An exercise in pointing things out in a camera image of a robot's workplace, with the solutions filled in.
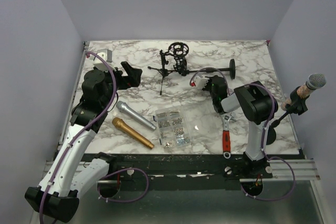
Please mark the black round-base shock-mount stand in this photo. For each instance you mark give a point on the black round-base shock-mount stand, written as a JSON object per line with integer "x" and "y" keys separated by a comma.
{"x": 181, "y": 68}

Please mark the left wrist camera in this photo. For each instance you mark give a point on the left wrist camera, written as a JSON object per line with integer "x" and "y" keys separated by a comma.
{"x": 106, "y": 55}

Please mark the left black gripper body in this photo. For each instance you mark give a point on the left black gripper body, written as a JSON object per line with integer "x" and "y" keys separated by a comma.
{"x": 122, "y": 82}

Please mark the clear plastic screw box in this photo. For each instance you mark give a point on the clear plastic screw box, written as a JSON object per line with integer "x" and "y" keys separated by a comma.
{"x": 173, "y": 130}

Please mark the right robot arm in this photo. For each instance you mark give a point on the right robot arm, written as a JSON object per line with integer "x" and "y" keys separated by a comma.
{"x": 258, "y": 106}

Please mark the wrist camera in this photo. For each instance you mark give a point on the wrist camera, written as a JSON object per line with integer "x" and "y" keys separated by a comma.
{"x": 106, "y": 55}
{"x": 200, "y": 82}

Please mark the gold microphone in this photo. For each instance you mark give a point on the gold microphone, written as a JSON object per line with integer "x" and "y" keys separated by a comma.
{"x": 120, "y": 125}

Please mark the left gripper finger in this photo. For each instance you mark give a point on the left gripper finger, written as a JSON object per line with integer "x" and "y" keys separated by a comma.
{"x": 134, "y": 80}
{"x": 131, "y": 71}

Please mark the grey microphone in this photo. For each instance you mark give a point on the grey microphone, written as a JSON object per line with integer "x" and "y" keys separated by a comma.
{"x": 125, "y": 109}

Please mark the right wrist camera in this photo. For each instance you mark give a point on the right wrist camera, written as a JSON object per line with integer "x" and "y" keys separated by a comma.
{"x": 200, "y": 82}

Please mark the black round-base clip stand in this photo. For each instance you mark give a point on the black round-base clip stand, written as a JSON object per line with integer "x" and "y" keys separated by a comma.
{"x": 286, "y": 113}

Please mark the cork-handle silver-head microphone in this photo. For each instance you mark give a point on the cork-handle silver-head microphone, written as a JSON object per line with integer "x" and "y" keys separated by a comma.
{"x": 315, "y": 81}

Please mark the red-handled adjustable wrench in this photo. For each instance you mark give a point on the red-handled adjustable wrench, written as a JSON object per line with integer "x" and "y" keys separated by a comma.
{"x": 226, "y": 118}

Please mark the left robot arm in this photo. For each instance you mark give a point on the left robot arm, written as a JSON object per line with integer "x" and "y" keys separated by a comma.
{"x": 59, "y": 192}

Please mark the black front mounting rail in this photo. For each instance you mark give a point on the black front mounting rail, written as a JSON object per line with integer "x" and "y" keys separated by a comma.
{"x": 188, "y": 172}

